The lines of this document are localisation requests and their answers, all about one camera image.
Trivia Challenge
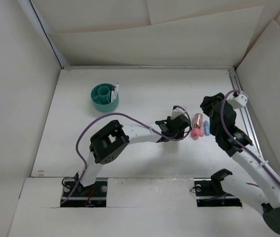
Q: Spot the blue capped white marker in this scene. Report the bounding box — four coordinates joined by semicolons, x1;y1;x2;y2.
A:
115;83;120;99

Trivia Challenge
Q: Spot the red capped white marker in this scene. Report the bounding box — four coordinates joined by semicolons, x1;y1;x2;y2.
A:
111;89;115;103

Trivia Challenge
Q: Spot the purple capped white marker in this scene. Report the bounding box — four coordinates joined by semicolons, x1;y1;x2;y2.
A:
111;85;116;102

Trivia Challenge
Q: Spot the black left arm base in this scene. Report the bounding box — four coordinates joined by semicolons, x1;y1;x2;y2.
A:
60;174;108;208

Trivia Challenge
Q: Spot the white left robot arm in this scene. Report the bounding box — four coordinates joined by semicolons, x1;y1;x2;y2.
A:
75;114;191;196

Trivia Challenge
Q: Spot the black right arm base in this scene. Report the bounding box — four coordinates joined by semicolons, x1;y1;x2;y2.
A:
190;169;242;207

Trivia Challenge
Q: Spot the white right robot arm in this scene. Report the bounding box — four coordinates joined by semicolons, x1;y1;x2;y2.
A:
200;90;280;235

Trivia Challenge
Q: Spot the blue translucent correction tape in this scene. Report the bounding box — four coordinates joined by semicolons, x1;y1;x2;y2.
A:
204;121;210;136

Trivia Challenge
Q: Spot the teal round divided organizer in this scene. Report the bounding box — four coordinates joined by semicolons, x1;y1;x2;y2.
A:
90;83;119;113

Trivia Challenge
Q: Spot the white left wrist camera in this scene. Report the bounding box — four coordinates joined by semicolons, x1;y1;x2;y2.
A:
170;105;187;120

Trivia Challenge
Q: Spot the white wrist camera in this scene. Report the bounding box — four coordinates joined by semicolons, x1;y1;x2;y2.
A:
227;91;248;110
170;105;187;120

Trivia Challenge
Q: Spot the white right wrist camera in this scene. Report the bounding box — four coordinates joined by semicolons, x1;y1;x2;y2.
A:
227;91;248;110

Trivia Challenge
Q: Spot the aluminium rail right side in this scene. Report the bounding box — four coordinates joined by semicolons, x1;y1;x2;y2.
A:
228;67;262;155

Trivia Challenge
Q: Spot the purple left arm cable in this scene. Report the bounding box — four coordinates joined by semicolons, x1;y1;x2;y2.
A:
63;105;193;205

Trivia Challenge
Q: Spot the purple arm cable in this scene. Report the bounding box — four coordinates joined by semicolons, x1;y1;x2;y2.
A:
220;90;280;237
63;105;193;205

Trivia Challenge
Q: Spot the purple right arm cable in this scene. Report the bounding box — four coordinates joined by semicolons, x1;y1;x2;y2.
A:
220;90;280;237

